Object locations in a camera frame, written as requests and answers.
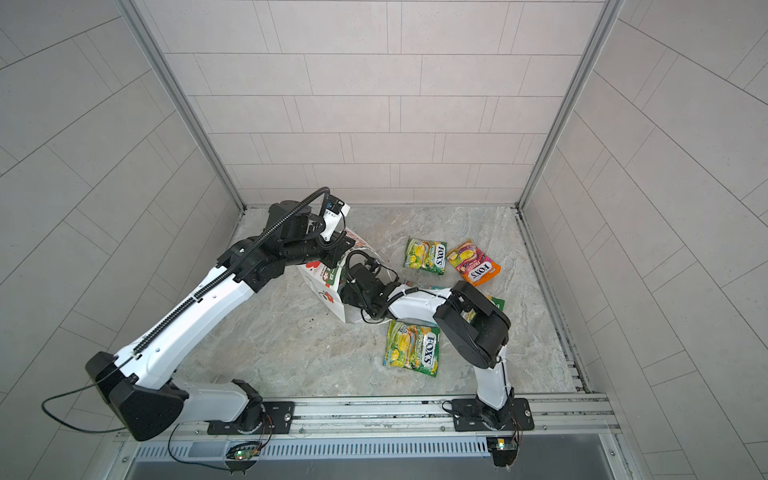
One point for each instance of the orange Fox's candy bag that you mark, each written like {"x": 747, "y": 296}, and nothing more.
{"x": 473, "y": 264}

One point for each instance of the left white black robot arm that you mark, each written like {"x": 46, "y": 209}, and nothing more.
{"x": 136, "y": 382}

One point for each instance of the white floral paper bag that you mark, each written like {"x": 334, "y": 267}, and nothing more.
{"x": 326, "y": 282}

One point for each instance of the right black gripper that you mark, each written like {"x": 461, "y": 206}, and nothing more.
{"x": 347, "y": 292}

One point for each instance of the white ventilation grille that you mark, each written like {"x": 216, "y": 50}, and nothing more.
{"x": 313, "y": 449}

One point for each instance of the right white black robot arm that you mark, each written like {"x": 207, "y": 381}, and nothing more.
{"x": 476, "y": 327}

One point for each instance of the controller board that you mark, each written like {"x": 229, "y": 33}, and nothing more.
{"x": 244, "y": 452}
{"x": 503, "y": 450}

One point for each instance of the right controller board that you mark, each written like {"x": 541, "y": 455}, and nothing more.
{"x": 503, "y": 450}

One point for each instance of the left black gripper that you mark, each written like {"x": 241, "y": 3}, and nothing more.
{"x": 336, "y": 249}

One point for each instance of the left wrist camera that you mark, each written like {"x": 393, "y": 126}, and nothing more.
{"x": 335, "y": 211}

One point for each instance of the left controller board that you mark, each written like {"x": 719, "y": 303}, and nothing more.
{"x": 244, "y": 452}

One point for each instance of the green spring tea candy bag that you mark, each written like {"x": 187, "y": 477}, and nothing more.
{"x": 426, "y": 255}

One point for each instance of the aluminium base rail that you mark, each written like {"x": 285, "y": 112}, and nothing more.
{"x": 397, "y": 416}

